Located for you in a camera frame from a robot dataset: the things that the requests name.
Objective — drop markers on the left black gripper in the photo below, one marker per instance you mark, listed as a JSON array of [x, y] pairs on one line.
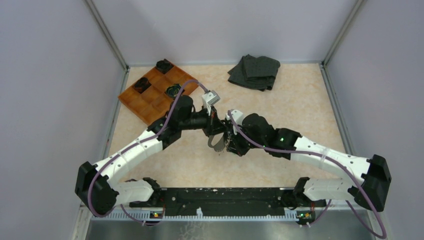
[[215, 126]]

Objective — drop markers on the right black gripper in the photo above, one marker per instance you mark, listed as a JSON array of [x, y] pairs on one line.
[[234, 146]]

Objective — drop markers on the metal key holder plate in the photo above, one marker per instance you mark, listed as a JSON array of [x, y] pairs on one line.
[[218, 142]]

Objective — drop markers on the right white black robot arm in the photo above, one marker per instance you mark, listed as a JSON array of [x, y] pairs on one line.
[[366, 181]]

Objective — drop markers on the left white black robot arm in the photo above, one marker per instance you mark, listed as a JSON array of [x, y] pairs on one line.
[[98, 185]]

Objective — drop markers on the black green coiled object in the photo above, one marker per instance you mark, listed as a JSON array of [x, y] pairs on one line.
[[173, 90]]

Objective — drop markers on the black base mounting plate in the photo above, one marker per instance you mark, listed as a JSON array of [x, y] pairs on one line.
[[228, 202]]

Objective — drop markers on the dark grey folded cloth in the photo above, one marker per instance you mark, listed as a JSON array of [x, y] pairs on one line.
[[255, 73]]

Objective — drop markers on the orange compartment tray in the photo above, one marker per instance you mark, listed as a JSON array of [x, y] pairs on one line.
[[153, 102]]

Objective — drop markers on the black object back compartment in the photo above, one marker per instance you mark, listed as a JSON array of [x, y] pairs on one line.
[[164, 66]]

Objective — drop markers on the black object compartment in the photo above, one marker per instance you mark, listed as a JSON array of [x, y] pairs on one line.
[[141, 85], [164, 66]]

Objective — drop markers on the black object left compartment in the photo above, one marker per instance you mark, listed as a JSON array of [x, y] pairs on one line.
[[141, 85]]

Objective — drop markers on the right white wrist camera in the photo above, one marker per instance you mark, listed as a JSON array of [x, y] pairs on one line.
[[236, 115]]

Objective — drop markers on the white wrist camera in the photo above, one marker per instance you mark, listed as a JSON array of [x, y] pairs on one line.
[[209, 99], [236, 115]]

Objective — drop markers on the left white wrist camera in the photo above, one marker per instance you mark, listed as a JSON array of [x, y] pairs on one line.
[[209, 99]]

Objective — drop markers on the white cable duct rail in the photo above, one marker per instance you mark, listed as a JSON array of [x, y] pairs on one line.
[[158, 215]]

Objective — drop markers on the left aluminium frame post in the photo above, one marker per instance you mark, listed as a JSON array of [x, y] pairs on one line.
[[95, 13]]

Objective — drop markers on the aluminium frame post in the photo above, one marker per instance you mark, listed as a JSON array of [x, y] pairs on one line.
[[95, 13], [359, 4]]

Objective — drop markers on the right aluminium frame post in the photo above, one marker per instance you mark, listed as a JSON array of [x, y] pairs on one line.
[[359, 4]]

